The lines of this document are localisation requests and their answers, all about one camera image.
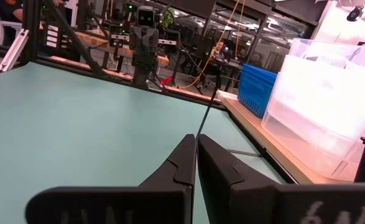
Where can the black ceiling camera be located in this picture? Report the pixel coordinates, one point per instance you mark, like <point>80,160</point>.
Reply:
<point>354,14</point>

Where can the person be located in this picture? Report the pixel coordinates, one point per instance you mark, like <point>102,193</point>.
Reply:
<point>219,48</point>
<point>11,9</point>

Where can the green table mat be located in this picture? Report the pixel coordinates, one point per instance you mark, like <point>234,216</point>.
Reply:
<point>76,124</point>

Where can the wooden workstation table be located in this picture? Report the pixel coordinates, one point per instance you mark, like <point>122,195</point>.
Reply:
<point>89,39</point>

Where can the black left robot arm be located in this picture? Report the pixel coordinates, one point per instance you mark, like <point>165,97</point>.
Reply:
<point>144,79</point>

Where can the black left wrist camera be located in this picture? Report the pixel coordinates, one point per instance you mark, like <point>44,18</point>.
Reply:
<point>146,17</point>

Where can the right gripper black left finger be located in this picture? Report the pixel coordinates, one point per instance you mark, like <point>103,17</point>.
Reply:
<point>169,193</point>

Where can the blue plastic basket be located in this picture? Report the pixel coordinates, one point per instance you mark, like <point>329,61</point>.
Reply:
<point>253,93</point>

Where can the silver aluminium bracket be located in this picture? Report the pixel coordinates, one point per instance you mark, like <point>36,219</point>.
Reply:
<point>14,49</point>

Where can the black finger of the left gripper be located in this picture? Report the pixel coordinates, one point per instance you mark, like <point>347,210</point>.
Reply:
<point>152,40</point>
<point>136,40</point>

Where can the small red tag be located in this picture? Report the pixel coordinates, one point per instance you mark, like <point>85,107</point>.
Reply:
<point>166,80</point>

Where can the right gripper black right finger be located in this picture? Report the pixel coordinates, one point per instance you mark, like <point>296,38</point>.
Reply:
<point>232,193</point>

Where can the wooden shelf board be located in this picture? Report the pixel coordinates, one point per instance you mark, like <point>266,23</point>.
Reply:
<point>250,123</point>

